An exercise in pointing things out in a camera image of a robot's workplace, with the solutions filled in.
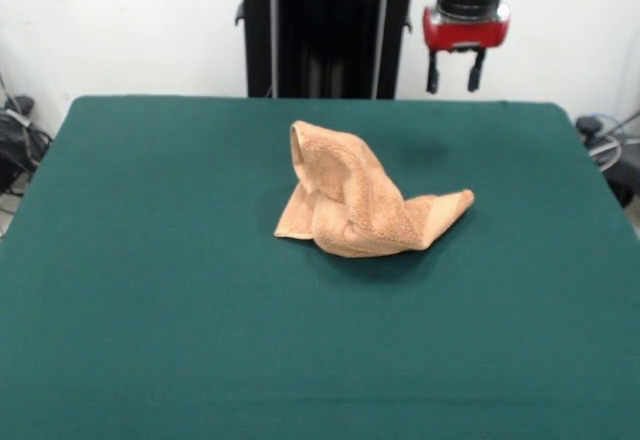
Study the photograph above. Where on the orange terry towel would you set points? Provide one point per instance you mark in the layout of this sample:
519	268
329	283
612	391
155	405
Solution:
360	200

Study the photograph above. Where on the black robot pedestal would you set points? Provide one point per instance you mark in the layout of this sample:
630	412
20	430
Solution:
325	25

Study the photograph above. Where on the dark green table cloth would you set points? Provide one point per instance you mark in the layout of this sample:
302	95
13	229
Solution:
200	310

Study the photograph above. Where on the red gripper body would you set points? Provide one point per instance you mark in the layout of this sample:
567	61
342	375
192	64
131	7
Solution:
465	32

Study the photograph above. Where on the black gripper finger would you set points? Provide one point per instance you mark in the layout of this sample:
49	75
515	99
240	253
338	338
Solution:
433	75
475	72

